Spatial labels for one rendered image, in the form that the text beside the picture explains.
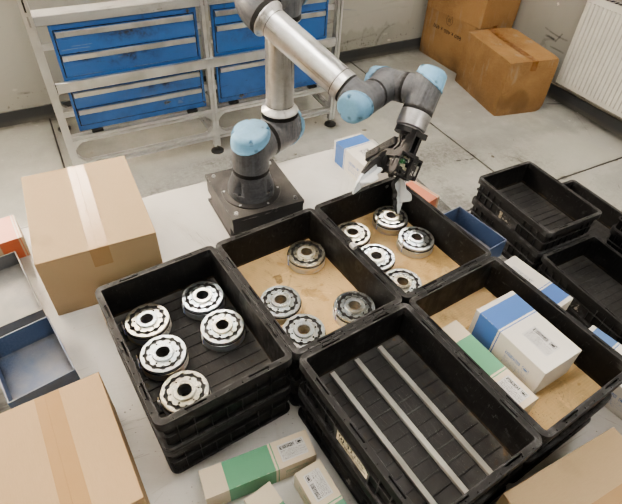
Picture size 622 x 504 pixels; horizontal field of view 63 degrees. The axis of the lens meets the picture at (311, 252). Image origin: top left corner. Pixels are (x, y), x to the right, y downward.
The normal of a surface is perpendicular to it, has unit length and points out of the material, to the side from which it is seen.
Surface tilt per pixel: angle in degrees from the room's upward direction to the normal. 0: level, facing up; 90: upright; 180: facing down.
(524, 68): 88
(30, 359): 0
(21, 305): 0
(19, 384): 0
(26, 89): 90
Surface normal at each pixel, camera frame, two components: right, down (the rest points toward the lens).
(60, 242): 0.04, -0.72
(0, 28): 0.47, 0.63
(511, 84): 0.26, 0.67
